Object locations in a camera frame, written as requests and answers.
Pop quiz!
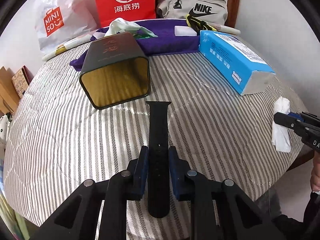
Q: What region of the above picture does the white tissue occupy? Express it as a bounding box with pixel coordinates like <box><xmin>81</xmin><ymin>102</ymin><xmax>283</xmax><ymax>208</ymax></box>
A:
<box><xmin>272</xmin><ymin>96</ymin><xmax>291</xmax><ymax>153</ymax></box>

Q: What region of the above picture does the black watch strap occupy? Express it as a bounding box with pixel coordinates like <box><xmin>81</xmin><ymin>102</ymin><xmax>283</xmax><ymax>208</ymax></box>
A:
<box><xmin>146</xmin><ymin>100</ymin><xmax>172</xmax><ymax>218</ymax></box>

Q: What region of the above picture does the yellow black strap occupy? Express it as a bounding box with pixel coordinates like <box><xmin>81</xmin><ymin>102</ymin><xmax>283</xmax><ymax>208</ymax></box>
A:
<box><xmin>185</xmin><ymin>14</ymin><xmax>218</xmax><ymax>36</ymax></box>

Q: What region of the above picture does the white foam sponge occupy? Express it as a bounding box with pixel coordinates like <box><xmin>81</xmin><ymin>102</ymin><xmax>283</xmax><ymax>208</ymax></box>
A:
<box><xmin>174</xmin><ymin>25</ymin><xmax>197</xmax><ymax>36</ymax></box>

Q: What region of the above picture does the green sachet packet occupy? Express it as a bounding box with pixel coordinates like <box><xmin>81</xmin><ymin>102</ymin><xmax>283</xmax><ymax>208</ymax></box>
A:
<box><xmin>133</xmin><ymin>33</ymin><xmax>157</xmax><ymax>40</ymax></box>

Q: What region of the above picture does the white glove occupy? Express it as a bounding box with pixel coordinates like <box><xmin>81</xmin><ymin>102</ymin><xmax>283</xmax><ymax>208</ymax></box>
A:
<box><xmin>104</xmin><ymin>17</ymin><xmax>157</xmax><ymax>37</ymax></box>

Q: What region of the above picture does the person's right hand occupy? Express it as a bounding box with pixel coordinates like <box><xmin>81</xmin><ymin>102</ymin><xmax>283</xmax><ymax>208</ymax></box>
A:
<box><xmin>310</xmin><ymin>152</ymin><xmax>320</xmax><ymax>193</ymax></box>

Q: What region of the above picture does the blue tissue pack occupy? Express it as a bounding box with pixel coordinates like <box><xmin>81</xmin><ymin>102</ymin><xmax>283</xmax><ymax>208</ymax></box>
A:
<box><xmin>199</xmin><ymin>30</ymin><xmax>276</xmax><ymax>95</ymax></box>

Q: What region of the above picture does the striped mattress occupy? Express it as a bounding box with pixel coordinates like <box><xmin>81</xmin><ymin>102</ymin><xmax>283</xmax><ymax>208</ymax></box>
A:
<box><xmin>3</xmin><ymin>44</ymin><xmax>306</xmax><ymax>226</ymax></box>

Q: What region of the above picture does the rolled patterned paper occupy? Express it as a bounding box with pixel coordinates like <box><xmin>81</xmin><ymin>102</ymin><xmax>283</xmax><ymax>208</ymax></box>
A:
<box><xmin>42</xmin><ymin>22</ymin><xmax>241</xmax><ymax>62</ymax></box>

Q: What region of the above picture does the white spotted plush toy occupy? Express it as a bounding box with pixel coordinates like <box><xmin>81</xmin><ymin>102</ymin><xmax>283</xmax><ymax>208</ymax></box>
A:
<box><xmin>0</xmin><ymin>114</ymin><xmax>11</xmax><ymax>145</ymax></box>

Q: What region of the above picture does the purple towel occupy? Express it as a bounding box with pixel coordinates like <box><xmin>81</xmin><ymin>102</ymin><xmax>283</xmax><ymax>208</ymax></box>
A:
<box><xmin>69</xmin><ymin>19</ymin><xmax>200</xmax><ymax>74</ymax></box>

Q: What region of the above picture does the wooden headboard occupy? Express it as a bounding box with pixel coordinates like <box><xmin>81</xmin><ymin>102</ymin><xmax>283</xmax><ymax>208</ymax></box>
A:
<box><xmin>1</xmin><ymin>67</ymin><xmax>20</xmax><ymax>114</ymax></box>

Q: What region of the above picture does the brown patterned notebook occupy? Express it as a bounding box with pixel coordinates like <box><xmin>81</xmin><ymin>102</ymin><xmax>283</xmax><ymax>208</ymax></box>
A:
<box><xmin>11</xmin><ymin>66</ymin><xmax>33</xmax><ymax>99</ymax></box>

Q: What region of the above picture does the dark green tea tin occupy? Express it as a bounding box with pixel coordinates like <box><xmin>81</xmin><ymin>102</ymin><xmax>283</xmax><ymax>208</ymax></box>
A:
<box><xmin>79</xmin><ymin>33</ymin><xmax>151</xmax><ymax>110</ymax></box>

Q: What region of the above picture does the beige Nike waist bag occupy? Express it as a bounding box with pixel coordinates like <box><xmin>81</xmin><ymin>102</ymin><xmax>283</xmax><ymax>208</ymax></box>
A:
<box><xmin>156</xmin><ymin>0</ymin><xmax>228</xmax><ymax>25</ymax></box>

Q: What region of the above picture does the red Haidilao paper bag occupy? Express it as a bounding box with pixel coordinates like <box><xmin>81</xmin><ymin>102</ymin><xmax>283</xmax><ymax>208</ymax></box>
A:
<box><xmin>92</xmin><ymin>0</ymin><xmax>157</xmax><ymax>28</ymax></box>

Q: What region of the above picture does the white Miniso plastic bag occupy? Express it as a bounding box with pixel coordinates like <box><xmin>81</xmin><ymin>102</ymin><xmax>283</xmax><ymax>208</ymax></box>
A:
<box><xmin>34</xmin><ymin>0</ymin><xmax>97</xmax><ymax>54</ymax></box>

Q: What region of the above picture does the brown wooden door frame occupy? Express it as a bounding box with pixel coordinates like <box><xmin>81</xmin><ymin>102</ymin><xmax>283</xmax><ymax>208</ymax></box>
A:
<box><xmin>225</xmin><ymin>0</ymin><xmax>240</xmax><ymax>28</ymax></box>

